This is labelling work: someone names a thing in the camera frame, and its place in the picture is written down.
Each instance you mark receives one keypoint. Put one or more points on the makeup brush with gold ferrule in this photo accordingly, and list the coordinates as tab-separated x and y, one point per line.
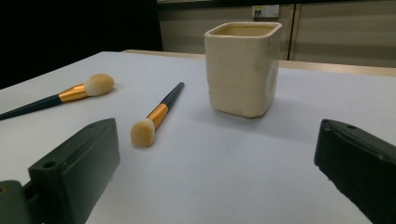
99	84
142	133

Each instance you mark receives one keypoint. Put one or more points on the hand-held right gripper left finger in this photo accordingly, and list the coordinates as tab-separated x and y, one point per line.
77	168

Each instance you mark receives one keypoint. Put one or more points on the black horizontal metal bar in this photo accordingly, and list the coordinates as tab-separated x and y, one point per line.
280	1

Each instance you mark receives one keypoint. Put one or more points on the cream ceramic square cup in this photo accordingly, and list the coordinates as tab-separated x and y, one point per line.
239	77

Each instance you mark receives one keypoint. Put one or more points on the white wall socket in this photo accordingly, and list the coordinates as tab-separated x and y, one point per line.
270	11

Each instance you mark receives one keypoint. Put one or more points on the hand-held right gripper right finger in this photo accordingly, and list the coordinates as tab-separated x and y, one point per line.
361	161

